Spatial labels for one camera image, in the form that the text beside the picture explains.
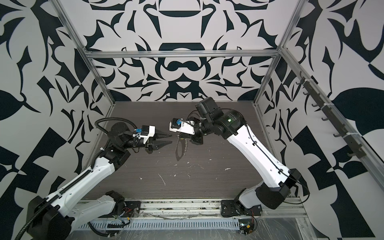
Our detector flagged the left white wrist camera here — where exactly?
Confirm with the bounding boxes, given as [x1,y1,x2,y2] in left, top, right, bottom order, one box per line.
[133,125,156,145]

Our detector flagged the small circuit board green led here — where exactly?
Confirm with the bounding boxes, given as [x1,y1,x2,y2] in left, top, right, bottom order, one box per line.
[239,218,258,236]

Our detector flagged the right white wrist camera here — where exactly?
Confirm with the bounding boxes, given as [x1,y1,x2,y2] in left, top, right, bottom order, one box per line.
[169,118,195,135]

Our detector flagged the white slotted cable duct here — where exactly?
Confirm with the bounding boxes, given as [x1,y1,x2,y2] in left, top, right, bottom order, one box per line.
[92,219,240,231]

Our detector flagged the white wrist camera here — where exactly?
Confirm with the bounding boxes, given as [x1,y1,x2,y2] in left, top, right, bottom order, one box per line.
[133,125,156,145]
[169,118,195,135]

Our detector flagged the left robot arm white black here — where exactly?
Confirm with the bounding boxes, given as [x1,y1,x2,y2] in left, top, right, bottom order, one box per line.
[15,118,171,240]

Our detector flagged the black wall hook rail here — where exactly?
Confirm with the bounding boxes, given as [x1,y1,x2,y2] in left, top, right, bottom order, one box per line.
[298,72,367,159]

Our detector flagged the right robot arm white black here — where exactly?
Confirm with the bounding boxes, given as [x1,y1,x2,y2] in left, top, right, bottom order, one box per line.
[170,97,301,210]

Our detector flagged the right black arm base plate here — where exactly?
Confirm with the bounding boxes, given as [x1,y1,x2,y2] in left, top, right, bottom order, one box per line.
[221,200,262,218]

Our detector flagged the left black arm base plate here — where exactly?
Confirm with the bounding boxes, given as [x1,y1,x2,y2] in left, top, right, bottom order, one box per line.
[115,201,141,218]

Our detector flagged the aluminium frame rails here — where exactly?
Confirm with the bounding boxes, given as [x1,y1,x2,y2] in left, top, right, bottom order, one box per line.
[51,1,384,188]

